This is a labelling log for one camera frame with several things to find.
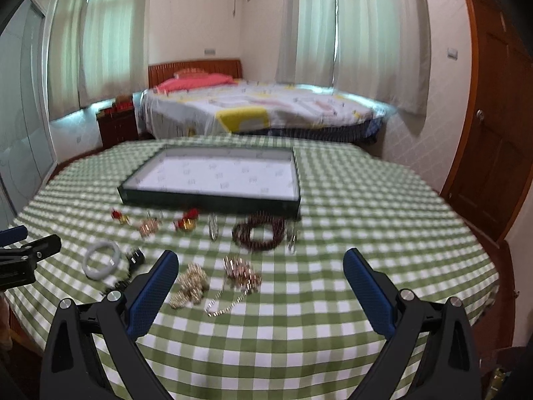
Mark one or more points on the small gold red pendant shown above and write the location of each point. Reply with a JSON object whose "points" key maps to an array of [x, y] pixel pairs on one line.
{"points": [[120, 217]]}

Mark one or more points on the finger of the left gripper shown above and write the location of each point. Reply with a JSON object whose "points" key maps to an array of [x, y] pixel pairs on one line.
{"points": [[13, 235], [34, 251]]}

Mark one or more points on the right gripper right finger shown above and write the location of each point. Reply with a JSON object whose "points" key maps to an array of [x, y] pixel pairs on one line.
{"points": [[449, 367]]}

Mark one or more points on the brown wooden door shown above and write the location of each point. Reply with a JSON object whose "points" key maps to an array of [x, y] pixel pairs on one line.
{"points": [[492, 168]]}

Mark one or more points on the right white curtain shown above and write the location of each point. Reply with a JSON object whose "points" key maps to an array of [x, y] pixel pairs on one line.
{"points": [[376, 49]]}

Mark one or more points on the left white curtain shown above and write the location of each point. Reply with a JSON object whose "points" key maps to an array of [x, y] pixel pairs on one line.
{"points": [[97, 51]]}

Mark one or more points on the pink pillow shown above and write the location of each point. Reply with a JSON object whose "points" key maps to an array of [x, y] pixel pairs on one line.
{"points": [[194, 80]]}

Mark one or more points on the wall light switch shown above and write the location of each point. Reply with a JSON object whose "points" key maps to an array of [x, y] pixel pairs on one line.
{"points": [[452, 54]]}

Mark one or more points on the dark green jewelry tray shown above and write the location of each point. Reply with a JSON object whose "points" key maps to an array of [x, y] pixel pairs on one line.
{"points": [[217, 179]]}

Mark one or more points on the white curtain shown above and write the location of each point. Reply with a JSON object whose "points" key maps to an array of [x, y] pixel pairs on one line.
{"points": [[376, 49], [97, 51]]}

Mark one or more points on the bed with patterned quilt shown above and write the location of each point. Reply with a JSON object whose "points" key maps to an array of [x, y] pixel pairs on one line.
{"points": [[253, 108]]}

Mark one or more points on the green checkered tablecloth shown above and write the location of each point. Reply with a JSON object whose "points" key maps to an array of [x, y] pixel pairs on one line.
{"points": [[302, 335]]}

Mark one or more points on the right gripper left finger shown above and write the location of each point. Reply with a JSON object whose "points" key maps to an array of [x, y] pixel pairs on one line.
{"points": [[71, 366]]}

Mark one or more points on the silver rhinestone brooch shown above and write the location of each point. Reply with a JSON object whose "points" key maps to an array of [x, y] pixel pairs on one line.
{"points": [[213, 226]]}

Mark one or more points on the white jade bangle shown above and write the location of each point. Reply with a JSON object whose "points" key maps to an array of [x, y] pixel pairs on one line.
{"points": [[101, 260]]}

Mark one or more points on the dark wooden nightstand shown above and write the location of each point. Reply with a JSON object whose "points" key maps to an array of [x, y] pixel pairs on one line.
{"points": [[117, 123]]}

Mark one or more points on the gold lock red cord pendant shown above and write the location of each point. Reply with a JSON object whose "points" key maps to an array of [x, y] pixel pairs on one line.
{"points": [[188, 221]]}

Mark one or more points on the frosted glass wardrobe door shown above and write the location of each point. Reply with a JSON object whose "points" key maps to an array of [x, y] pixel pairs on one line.
{"points": [[27, 155]]}

